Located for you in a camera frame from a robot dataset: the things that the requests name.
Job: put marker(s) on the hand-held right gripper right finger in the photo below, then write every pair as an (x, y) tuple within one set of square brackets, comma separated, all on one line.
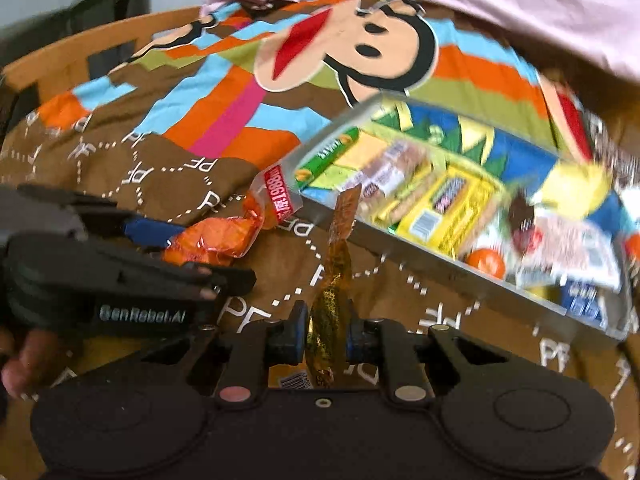
[(359, 337)]

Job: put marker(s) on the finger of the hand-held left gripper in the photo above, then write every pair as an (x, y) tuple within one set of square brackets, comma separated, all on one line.
[(150, 232), (220, 280)]

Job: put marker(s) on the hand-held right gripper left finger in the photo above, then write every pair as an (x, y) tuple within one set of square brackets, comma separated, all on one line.
[(289, 332)]

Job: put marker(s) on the orange foil snack packet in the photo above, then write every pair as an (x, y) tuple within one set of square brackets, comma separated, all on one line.
[(215, 237)]

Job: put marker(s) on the gold foil snack packet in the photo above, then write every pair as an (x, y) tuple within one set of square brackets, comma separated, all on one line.
[(330, 300)]

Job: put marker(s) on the tangerine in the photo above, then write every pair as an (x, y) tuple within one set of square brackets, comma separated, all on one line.
[(486, 262)]

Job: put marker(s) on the yellow biscuit packet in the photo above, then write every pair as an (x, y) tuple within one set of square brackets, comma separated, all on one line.
[(445, 210)]

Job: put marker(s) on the green snack packet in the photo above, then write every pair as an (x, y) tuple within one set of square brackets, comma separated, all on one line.
[(325, 157)]

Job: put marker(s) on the clear oat bar packet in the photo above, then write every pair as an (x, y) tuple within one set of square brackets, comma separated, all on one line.
[(395, 175)]

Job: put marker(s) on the clear wrapper with dark candy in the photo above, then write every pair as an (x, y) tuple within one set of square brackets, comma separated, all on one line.
[(525, 225)]

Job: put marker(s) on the rice cracker packet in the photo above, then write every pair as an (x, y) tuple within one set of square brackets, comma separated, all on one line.
[(565, 245)]

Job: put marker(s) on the blue white snack packet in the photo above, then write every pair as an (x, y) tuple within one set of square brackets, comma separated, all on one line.
[(585, 305)]

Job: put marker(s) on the metal tray with dinosaur drawing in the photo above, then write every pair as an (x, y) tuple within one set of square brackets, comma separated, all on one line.
[(505, 155)]

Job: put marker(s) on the person's left hand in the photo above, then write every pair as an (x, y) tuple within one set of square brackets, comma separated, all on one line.
[(35, 365)]

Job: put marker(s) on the cartoon monkey printed blanket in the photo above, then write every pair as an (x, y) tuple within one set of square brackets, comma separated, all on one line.
[(125, 160)]

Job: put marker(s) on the dark framed window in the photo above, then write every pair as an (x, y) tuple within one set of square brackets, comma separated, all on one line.
[(100, 15)]

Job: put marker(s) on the wooden bed frame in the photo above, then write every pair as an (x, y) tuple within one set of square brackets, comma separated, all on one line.
[(50, 67)]

